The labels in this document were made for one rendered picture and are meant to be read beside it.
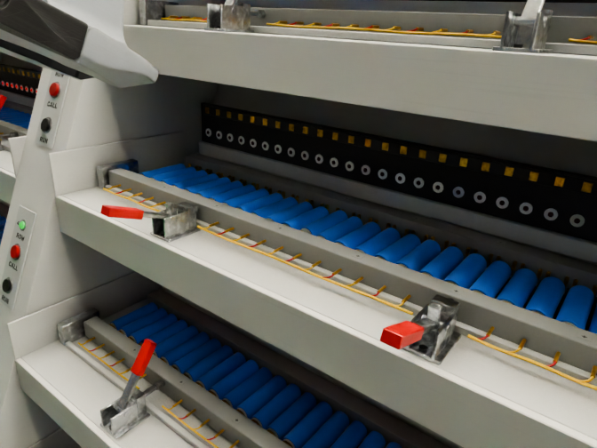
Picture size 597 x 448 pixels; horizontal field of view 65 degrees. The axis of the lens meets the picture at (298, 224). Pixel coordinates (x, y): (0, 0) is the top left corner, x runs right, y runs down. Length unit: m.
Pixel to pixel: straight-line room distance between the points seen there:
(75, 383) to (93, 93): 0.33
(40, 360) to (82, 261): 0.12
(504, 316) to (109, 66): 0.28
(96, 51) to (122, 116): 0.42
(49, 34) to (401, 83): 0.23
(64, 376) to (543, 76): 0.55
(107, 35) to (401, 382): 0.26
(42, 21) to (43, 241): 0.44
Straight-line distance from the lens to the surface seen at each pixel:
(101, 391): 0.59
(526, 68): 0.33
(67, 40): 0.21
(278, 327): 0.38
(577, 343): 0.35
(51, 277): 0.64
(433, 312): 0.32
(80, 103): 0.61
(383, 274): 0.37
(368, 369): 0.34
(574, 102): 0.32
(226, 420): 0.50
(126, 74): 0.23
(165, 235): 0.46
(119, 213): 0.43
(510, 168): 0.46
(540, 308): 0.38
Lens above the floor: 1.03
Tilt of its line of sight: 4 degrees down
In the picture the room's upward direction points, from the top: 16 degrees clockwise
